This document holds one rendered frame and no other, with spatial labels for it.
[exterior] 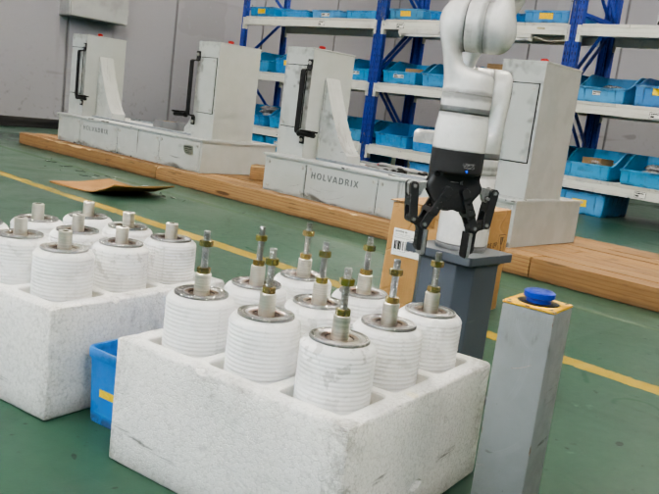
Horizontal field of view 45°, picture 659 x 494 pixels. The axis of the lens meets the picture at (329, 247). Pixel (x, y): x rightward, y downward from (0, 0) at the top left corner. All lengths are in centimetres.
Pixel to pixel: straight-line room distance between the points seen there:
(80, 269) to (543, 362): 72
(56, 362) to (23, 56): 665
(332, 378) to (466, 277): 55
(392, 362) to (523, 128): 221
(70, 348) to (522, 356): 69
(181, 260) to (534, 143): 196
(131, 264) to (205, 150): 307
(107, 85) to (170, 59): 310
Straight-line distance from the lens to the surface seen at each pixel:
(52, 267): 130
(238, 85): 453
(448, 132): 111
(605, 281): 287
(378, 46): 702
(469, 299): 144
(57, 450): 122
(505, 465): 109
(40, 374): 130
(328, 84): 396
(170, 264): 145
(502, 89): 143
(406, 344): 104
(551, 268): 295
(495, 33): 111
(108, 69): 565
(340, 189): 363
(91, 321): 131
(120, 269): 138
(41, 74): 792
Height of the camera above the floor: 53
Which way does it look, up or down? 10 degrees down
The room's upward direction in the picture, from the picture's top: 7 degrees clockwise
